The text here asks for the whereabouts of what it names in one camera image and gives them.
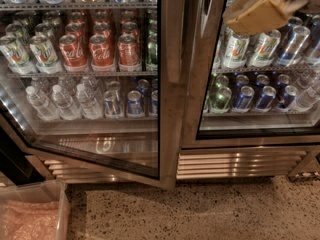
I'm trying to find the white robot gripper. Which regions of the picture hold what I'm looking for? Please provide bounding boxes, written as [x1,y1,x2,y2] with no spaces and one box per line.
[222,0,320,35]

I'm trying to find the glass fridge door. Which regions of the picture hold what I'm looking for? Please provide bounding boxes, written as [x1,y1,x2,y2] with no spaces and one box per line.
[0,0,185,184]
[182,0,320,149]

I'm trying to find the right fridge 7up can left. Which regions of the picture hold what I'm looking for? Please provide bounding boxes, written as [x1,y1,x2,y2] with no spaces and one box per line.
[222,33,250,69]

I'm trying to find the fridge 7up can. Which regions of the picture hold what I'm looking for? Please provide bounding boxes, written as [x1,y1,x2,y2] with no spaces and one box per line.
[222,33,250,69]
[248,30,281,67]

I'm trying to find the right fridge silver blue can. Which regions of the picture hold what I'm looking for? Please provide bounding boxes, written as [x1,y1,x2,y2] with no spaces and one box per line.
[275,26,310,67]

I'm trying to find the right fridge green can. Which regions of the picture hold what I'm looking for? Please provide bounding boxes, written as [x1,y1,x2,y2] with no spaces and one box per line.
[210,87,232,113]

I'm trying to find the right fridge blue can middle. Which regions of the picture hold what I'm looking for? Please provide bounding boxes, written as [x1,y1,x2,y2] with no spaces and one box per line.
[254,85,276,112]

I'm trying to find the right fridge blue can left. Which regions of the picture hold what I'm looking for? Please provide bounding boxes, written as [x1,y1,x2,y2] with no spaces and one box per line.
[232,86,255,113]

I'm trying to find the right fridge water bottle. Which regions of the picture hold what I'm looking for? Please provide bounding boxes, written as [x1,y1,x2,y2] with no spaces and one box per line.
[294,80,320,112]

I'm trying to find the steel fridge base grille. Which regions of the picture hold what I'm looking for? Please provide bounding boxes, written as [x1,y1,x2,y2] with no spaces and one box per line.
[26,146,320,189]

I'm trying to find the green soda can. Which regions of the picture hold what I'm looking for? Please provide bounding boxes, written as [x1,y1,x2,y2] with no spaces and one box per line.
[146,34,158,71]

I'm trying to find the blue pepsi can right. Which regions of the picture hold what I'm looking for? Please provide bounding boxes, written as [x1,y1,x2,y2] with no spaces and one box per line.
[149,90,158,116]

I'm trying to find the blue pepsi can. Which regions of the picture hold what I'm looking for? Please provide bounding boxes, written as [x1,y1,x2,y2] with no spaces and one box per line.
[127,90,145,118]
[149,90,158,116]

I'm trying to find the red coca cola can right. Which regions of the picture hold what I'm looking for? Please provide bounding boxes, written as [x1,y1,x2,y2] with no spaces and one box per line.
[117,34,142,72]

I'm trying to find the red coca cola can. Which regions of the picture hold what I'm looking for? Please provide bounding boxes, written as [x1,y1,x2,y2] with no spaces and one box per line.
[117,34,142,72]
[89,34,116,72]
[59,34,88,72]

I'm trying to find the blue pepsi can left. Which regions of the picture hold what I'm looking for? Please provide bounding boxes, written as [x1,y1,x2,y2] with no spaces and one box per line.
[127,90,145,118]

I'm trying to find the red coca cola can middle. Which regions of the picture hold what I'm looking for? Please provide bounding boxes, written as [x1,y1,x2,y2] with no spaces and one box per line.
[89,34,116,72]

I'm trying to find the red bull can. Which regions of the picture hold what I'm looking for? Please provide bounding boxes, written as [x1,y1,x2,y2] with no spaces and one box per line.
[104,91,124,118]

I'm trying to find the red coca cola can left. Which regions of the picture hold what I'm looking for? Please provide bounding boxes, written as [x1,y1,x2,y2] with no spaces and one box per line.
[59,34,88,72]

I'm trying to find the middle water bottle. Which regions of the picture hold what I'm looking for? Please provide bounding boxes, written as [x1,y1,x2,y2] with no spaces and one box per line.
[52,84,82,120]

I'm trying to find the left water bottle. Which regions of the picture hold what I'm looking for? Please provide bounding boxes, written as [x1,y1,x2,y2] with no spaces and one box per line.
[26,86,60,121]

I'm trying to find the front left 7up can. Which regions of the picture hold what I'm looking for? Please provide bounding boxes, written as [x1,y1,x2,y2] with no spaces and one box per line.
[0,35,37,75]

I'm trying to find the clear plastic bin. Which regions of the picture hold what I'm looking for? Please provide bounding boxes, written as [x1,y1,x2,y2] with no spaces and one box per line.
[0,181,70,240]

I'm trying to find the pink bubble wrap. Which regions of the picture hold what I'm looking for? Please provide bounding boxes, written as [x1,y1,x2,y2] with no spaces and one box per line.
[0,200,59,240]

